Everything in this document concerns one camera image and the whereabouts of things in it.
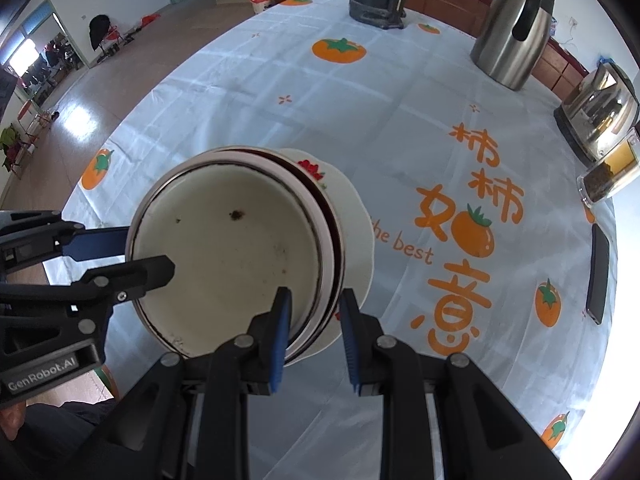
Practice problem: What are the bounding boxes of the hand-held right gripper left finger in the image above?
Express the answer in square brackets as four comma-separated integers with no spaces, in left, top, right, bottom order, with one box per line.
[90,287,293,480]

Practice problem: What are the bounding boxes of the white red flower plate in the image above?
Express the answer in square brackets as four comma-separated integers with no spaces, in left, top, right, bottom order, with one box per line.
[277,147,376,361]

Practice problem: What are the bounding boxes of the person's dark clothing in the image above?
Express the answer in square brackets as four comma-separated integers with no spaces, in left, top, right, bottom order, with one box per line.
[0,397,128,480]

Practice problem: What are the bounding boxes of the white orange fruit print tablecloth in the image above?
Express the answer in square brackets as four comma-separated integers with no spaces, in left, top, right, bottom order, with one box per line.
[62,0,618,480]

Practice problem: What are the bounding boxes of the steel electric kettle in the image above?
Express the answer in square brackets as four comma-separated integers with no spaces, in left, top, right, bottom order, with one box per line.
[553,62,640,167]

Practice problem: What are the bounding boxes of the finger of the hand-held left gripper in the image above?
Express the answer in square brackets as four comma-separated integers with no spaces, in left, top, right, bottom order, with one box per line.
[0,255,176,312]
[0,210,131,276]

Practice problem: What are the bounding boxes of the white enamel bowl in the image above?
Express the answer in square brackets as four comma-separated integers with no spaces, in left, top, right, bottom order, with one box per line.
[125,160,326,358]

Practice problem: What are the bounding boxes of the glass tea bottle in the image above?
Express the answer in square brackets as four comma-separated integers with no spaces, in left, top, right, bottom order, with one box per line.
[576,127,640,206]

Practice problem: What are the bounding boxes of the steel thermal carafe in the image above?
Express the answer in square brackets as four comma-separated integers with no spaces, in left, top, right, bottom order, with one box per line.
[470,0,557,92]

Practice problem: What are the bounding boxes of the black smartphone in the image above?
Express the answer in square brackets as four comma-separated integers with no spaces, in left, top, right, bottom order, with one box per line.
[585,223,611,326]

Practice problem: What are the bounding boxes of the person's left hand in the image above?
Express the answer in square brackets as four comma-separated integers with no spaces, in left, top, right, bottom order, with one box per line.
[0,402,26,443]

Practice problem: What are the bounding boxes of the black jacket on chair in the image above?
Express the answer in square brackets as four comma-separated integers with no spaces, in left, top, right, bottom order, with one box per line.
[89,14,121,51]

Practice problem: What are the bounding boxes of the window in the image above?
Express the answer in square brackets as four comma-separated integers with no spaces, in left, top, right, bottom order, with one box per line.
[9,40,40,77]

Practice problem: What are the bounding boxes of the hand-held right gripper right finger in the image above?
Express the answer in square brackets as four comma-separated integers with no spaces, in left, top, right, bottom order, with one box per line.
[340,289,571,480]

